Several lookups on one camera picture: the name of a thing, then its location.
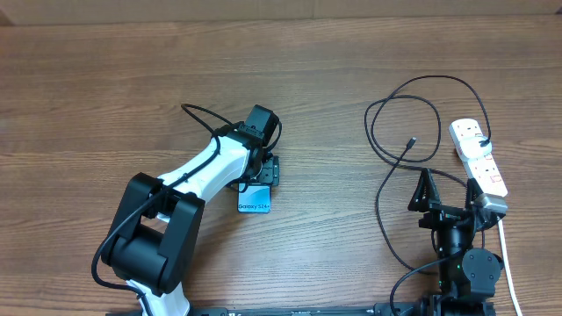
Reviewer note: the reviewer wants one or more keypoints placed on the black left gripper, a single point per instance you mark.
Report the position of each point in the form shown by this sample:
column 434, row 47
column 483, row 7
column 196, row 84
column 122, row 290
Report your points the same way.
column 269, row 172

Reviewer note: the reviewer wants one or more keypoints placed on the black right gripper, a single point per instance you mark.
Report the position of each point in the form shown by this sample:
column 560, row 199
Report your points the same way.
column 440, row 213

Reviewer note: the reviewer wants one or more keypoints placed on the Samsung Galaxy smartphone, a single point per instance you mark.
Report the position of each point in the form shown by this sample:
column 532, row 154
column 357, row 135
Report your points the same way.
column 255, row 199

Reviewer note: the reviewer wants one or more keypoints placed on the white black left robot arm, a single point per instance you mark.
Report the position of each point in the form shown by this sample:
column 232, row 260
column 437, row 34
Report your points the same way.
column 154, row 232

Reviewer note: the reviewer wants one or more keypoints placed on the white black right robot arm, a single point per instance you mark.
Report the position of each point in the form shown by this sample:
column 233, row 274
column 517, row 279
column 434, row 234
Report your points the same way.
column 467, row 275

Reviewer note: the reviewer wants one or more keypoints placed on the white USB charger plug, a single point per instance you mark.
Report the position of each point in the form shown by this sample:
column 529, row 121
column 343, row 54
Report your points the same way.
column 473, row 148

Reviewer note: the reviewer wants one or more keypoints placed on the white power strip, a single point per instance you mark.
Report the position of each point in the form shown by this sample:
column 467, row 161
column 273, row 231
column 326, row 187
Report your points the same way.
column 484, row 169

